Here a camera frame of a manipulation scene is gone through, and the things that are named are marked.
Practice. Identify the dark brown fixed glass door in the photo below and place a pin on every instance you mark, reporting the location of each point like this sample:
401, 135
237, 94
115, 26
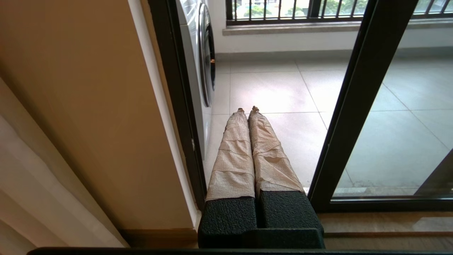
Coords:
440, 177

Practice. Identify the long stone window sill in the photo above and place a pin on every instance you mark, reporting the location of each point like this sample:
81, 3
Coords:
283, 29

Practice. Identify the white curtain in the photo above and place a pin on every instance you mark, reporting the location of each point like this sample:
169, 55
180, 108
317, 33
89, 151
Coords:
35, 194

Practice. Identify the white front-load washing machine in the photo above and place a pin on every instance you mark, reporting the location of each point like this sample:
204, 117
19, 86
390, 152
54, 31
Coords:
191, 53

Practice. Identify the dark brown sliding glass door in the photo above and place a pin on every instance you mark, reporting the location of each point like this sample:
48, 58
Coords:
354, 106

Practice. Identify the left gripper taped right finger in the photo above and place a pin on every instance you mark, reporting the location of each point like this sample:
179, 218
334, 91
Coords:
276, 177

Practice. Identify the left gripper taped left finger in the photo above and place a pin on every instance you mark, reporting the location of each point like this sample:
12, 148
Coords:
231, 170

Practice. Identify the long black balcony railing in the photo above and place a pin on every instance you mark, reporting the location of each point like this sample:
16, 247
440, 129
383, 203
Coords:
265, 20

